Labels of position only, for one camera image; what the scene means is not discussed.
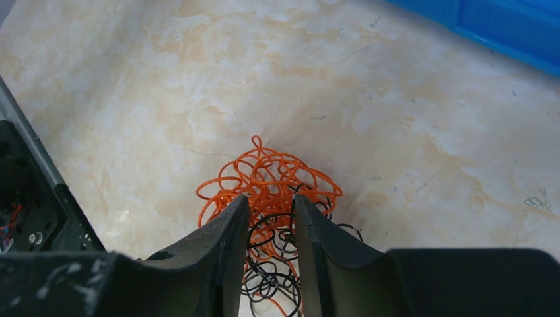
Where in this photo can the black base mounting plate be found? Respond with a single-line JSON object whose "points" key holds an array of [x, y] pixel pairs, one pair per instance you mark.
{"points": [[38, 211]]}

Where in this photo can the blue three-compartment plastic bin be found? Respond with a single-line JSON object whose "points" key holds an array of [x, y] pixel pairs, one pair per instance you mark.
{"points": [[525, 30]]}

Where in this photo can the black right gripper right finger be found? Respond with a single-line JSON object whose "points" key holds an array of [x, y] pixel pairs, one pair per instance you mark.
{"points": [[342, 276]]}

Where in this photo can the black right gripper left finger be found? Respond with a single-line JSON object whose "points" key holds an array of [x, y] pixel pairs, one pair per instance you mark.
{"points": [[199, 275]]}

